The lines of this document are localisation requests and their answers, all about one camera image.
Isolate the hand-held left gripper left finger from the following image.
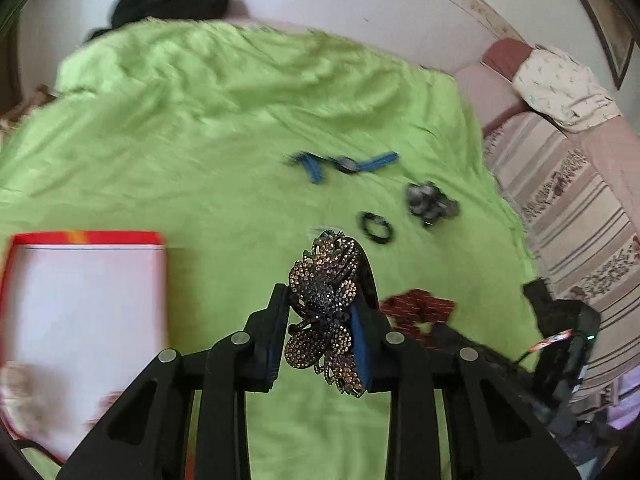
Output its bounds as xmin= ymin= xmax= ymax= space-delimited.
xmin=59 ymin=282 xmax=292 ymax=480

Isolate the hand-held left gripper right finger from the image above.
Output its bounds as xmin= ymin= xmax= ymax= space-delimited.
xmin=350 ymin=302 xmax=583 ymax=480

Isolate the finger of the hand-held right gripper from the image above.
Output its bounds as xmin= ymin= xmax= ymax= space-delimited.
xmin=431 ymin=323 xmax=520 ymax=377

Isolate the red polka dot scrunchie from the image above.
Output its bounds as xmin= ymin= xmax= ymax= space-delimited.
xmin=379 ymin=288 xmax=457 ymax=337

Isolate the black rhinestone flower hair clip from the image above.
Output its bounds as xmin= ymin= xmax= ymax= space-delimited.
xmin=283 ymin=229 xmax=382 ymax=401

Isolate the black hair tie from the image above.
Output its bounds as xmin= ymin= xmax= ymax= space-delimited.
xmin=357 ymin=211 xmax=395 ymax=246

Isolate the grey fluffy scrunchie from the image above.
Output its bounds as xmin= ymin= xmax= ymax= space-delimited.
xmin=405 ymin=181 xmax=460 ymax=229

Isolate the red cardboard box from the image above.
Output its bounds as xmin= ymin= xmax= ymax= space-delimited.
xmin=0 ymin=231 xmax=168 ymax=466

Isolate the striped floral bed sheet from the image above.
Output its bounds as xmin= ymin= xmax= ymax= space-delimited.
xmin=482 ymin=110 xmax=640 ymax=413

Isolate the blue striped wristwatch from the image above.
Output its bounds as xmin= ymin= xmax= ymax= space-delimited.
xmin=284 ymin=151 xmax=400 ymax=187

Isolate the green blanket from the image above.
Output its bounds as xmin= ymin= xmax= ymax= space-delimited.
xmin=0 ymin=17 xmax=540 ymax=480

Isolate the white floral pillow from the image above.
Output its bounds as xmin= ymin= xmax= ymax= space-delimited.
xmin=512 ymin=45 xmax=622 ymax=134

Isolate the dark framed picture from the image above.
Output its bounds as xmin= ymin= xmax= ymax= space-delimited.
xmin=559 ymin=0 xmax=637 ymax=91

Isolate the brown patterned cloth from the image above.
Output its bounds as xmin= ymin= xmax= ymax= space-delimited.
xmin=0 ymin=84 xmax=57 ymax=133

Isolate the black cloth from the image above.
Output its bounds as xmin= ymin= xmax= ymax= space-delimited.
xmin=85 ymin=0 xmax=232 ymax=43

